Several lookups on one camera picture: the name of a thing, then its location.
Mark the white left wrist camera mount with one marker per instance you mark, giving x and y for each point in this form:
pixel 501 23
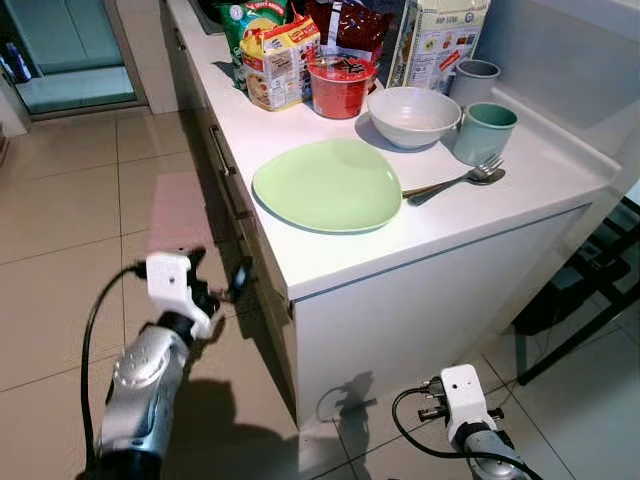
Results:
pixel 168 280

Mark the light green plate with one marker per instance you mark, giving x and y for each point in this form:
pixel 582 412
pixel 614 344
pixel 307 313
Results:
pixel 325 185

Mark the metal spoon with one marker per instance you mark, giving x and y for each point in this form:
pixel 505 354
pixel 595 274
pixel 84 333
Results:
pixel 490 177

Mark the tall white cracker pack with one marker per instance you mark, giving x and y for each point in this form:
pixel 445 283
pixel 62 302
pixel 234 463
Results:
pixel 440 35

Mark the grey cup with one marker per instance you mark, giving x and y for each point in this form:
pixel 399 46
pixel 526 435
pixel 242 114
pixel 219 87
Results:
pixel 473 82

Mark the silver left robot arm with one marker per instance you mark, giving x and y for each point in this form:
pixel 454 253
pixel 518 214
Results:
pixel 145 390

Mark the white kitchen counter cabinet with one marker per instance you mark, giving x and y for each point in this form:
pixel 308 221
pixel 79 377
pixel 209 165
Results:
pixel 450 300

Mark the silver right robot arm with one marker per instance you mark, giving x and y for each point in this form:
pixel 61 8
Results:
pixel 490 455

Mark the teal glass door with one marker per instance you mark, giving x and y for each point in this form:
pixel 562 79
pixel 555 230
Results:
pixel 70 50

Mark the metal fork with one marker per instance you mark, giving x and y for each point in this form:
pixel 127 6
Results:
pixel 490 165

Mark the green snack bag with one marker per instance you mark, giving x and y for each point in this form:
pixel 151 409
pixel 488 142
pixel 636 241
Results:
pixel 255 12

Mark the dark blue bottle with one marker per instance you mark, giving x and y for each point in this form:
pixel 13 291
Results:
pixel 12 65

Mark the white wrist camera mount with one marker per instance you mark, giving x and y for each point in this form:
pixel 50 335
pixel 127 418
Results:
pixel 465 395
pixel 168 280

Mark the red cup noodle tub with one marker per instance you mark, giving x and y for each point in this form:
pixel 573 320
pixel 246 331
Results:
pixel 340 90

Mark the dark red snack bag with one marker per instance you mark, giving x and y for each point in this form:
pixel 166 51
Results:
pixel 350 25

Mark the white ceramic bowl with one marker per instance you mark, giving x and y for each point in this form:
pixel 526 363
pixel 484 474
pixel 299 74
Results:
pixel 413 115

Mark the black chair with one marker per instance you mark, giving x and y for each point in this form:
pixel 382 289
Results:
pixel 560 300

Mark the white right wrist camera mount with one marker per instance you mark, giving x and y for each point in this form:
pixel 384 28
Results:
pixel 465 395

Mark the pale green cup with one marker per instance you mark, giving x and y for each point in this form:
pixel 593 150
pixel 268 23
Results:
pixel 483 135

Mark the yellow white noodle pack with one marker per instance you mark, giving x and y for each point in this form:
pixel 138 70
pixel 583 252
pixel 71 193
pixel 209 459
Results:
pixel 280 65

